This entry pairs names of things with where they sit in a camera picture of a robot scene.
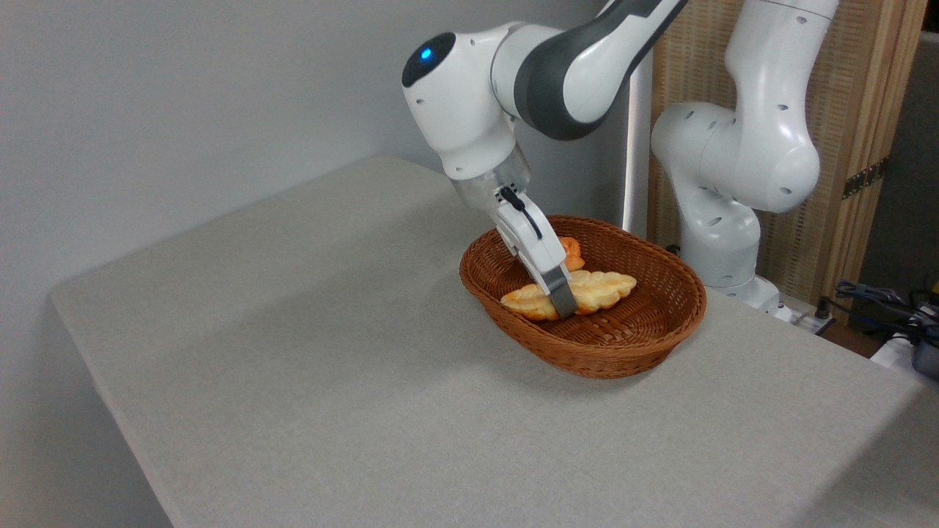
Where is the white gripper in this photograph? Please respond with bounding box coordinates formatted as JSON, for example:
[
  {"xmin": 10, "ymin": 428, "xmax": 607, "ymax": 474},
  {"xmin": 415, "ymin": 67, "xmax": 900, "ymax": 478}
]
[{"xmin": 489, "ymin": 192, "xmax": 579, "ymax": 321}]

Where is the long pale braided bread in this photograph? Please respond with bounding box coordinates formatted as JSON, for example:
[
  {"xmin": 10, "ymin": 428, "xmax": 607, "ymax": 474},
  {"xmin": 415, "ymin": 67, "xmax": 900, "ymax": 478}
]
[{"xmin": 500, "ymin": 270, "xmax": 637, "ymax": 323}]

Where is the grey box device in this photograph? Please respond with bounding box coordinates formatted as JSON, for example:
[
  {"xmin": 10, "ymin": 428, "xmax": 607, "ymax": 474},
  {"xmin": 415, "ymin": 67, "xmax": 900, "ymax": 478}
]
[{"xmin": 912, "ymin": 337, "xmax": 939, "ymax": 382}]

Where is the dark metal screen hinge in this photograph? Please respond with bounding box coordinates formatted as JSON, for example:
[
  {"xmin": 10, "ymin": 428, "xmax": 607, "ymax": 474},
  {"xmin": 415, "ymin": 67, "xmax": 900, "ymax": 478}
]
[{"xmin": 841, "ymin": 157, "xmax": 891, "ymax": 201}]

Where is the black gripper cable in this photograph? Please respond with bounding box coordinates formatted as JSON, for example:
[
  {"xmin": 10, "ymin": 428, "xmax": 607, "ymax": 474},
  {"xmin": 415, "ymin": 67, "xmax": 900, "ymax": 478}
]
[{"xmin": 498, "ymin": 186, "xmax": 544, "ymax": 242}]

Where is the white vertical pole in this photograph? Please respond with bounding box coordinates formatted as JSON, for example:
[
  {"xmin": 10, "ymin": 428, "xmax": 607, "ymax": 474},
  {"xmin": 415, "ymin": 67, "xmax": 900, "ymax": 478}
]
[{"xmin": 621, "ymin": 51, "xmax": 656, "ymax": 235}]

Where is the round orange bread roll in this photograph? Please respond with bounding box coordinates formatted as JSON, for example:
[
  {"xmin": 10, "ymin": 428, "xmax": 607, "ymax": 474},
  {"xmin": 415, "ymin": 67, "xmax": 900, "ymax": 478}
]
[{"xmin": 558, "ymin": 236, "xmax": 586, "ymax": 273}]

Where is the brown wicker oval basket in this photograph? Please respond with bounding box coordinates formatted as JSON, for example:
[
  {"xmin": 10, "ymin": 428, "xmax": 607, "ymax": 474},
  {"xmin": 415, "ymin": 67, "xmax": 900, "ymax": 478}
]
[{"xmin": 460, "ymin": 215, "xmax": 708, "ymax": 380}]

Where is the bundle of dark cables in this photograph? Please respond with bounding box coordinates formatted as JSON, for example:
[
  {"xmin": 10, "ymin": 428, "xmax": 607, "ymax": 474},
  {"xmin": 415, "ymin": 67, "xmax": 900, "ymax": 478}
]
[{"xmin": 833, "ymin": 280, "xmax": 939, "ymax": 332}]

